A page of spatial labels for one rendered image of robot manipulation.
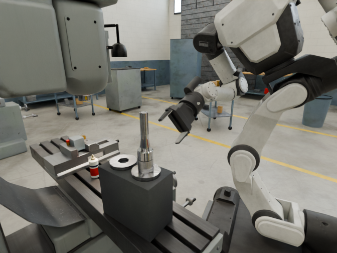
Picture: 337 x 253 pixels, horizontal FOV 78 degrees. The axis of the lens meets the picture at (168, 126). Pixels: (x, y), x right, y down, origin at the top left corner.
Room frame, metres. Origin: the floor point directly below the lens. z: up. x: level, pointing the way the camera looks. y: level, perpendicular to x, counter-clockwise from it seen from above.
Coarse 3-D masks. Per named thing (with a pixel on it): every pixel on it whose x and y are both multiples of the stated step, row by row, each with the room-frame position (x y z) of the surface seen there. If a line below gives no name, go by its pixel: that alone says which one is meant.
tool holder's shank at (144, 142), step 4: (140, 112) 0.55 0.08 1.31; (144, 112) 0.55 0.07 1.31; (140, 116) 0.54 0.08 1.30; (144, 116) 0.54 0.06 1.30; (140, 120) 0.54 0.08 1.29; (144, 120) 0.54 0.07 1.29; (140, 124) 0.54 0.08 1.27; (144, 124) 0.54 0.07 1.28; (140, 128) 0.54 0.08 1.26; (144, 128) 0.54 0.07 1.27; (140, 132) 0.54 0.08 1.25; (144, 132) 0.54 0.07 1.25; (148, 132) 0.55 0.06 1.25; (140, 136) 0.54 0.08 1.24; (144, 136) 0.54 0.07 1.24; (148, 136) 0.55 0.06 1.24; (140, 140) 0.54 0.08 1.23; (144, 140) 0.54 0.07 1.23; (148, 140) 0.55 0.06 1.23; (140, 144) 0.54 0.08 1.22; (144, 144) 0.54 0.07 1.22; (148, 144) 0.54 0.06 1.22; (144, 148) 0.53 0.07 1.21; (148, 148) 0.55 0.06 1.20
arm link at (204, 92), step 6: (198, 78) 0.89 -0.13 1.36; (192, 84) 0.85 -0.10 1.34; (198, 84) 0.88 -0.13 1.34; (204, 84) 0.85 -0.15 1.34; (210, 84) 0.85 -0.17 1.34; (186, 90) 0.84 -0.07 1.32; (192, 90) 0.83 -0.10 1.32; (198, 90) 0.84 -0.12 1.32; (204, 90) 0.83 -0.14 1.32; (210, 90) 0.83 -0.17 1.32; (216, 90) 0.86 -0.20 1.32; (198, 96) 0.80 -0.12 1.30; (204, 96) 0.84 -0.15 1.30; (210, 96) 0.83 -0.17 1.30; (204, 102) 0.82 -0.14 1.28
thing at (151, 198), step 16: (112, 160) 0.61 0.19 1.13; (128, 160) 0.62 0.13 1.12; (112, 176) 0.55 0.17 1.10; (128, 176) 0.53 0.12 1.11; (144, 176) 0.51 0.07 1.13; (160, 176) 0.53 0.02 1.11; (112, 192) 0.56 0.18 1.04; (128, 192) 0.51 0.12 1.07; (144, 192) 0.47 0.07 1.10; (160, 192) 0.51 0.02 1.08; (112, 208) 0.56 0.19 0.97; (128, 208) 0.52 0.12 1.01; (144, 208) 0.48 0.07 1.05; (160, 208) 0.51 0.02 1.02; (128, 224) 0.52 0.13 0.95; (144, 224) 0.48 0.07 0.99; (160, 224) 0.51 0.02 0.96
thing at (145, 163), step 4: (140, 156) 0.53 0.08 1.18; (144, 156) 0.53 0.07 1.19; (148, 156) 0.53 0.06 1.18; (152, 156) 0.54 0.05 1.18; (140, 160) 0.53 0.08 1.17; (144, 160) 0.53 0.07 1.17; (148, 160) 0.53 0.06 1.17; (152, 160) 0.54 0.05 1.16; (140, 164) 0.53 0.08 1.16; (144, 164) 0.53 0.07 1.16; (148, 164) 0.53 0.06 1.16; (152, 164) 0.54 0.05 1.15; (140, 168) 0.53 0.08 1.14; (144, 168) 0.53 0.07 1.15; (148, 168) 0.53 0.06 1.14; (152, 168) 0.54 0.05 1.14; (140, 172) 0.53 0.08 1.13; (144, 172) 0.53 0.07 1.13; (148, 172) 0.53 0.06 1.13
